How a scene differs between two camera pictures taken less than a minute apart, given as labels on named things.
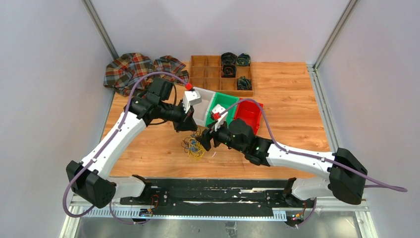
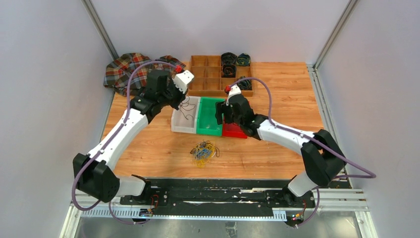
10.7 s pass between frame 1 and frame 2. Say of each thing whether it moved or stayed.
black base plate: stayed
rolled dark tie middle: stayed
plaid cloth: stayed
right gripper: moved
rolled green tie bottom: stayed
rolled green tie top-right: stayed
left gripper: moved
